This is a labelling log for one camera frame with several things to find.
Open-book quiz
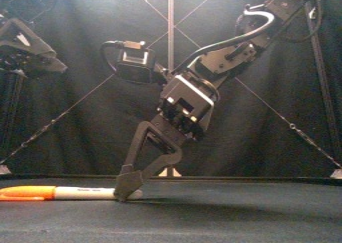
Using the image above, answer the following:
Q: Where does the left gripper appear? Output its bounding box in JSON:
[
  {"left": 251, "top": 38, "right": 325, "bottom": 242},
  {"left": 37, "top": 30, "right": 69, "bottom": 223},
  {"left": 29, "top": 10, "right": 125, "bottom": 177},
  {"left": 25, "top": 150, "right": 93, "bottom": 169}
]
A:
[{"left": 0, "top": 0, "right": 69, "bottom": 75}]

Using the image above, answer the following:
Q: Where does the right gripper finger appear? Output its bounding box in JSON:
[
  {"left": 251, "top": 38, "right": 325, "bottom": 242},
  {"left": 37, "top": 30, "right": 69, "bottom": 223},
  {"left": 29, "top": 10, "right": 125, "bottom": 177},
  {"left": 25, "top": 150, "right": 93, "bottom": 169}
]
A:
[{"left": 112, "top": 114, "right": 186, "bottom": 203}]

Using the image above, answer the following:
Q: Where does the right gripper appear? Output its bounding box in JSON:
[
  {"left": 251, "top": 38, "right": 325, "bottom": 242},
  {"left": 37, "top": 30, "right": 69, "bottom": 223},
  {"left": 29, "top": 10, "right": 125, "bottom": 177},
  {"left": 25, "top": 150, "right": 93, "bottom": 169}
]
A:
[{"left": 154, "top": 73, "right": 220, "bottom": 142}]

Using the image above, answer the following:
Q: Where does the grey marker pen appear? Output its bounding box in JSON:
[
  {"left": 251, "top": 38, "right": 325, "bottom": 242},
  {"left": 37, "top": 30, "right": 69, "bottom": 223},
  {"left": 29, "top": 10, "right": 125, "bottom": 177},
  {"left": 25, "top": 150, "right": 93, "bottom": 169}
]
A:
[{"left": 0, "top": 185, "right": 144, "bottom": 202}]

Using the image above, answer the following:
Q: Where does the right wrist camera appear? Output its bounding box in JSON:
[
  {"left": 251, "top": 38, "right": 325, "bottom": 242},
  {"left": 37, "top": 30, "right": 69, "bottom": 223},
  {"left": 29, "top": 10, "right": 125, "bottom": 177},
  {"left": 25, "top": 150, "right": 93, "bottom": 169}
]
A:
[{"left": 113, "top": 40, "right": 157, "bottom": 86}]

